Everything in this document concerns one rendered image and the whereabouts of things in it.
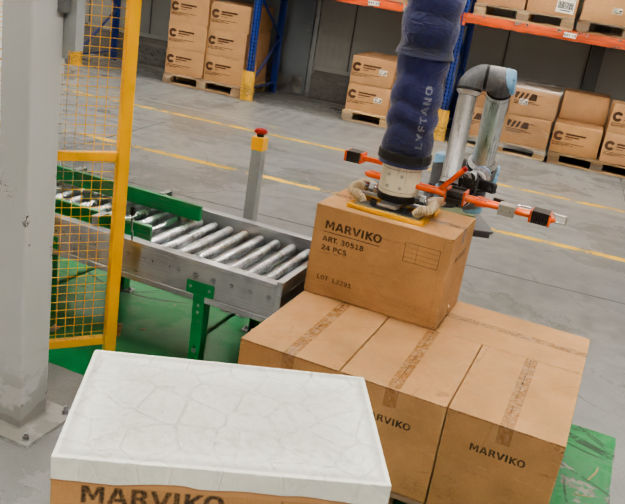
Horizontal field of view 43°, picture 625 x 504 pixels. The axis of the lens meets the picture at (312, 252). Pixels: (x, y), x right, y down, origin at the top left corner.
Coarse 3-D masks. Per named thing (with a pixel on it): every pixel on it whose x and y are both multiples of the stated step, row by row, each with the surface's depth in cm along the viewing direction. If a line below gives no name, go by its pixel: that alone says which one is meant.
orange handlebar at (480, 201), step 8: (368, 160) 372; (376, 160) 370; (368, 176) 344; (376, 176) 342; (424, 184) 339; (432, 192) 334; (440, 192) 333; (464, 200) 330; (472, 200) 329; (480, 200) 327; (488, 200) 328; (496, 208) 326; (520, 208) 326; (528, 216) 321; (552, 216) 322
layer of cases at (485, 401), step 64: (320, 320) 324; (384, 320) 334; (448, 320) 344; (512, 320) 355; (384, 384) 281; (448, 384) 289; (512, 384) 296; (576, 384) 304; (384, 448) 287; (448, 448) 277; (512, 448) 267
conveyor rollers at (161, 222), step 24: (96, 192) 437; (144, 216) 418; (168, 216) 422; (168, 240) 393; (192, 240) 396; (216, 240) 400; (240, 240) 405; (264, 240) 410; (240, 264) 369; (264, 264) 373; (288, 264) 377
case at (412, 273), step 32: (320, 224) 340; (352, 224) 334; (384, 224) 328; (448, 224) 338; (320, 256) 344; (352, 256) 338; (384, 256) 332; (416, 256) 326; (448, 256) 321; (320, 288) 348; (352, 288) 342; (384, 288) 336; (416, 288) 330; (448, 288) 336; (416, 320) 333
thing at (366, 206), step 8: (352, 200) 343; (376, 200) 338; (360, 208) 336; (368, 208) 335; (376, 208) 335; (384, 208) 337; (384, 216) 333; (392, 216) 332; (400, 216) 331; (408, 216) 331; (416, 224) 328; (424, 224) 330
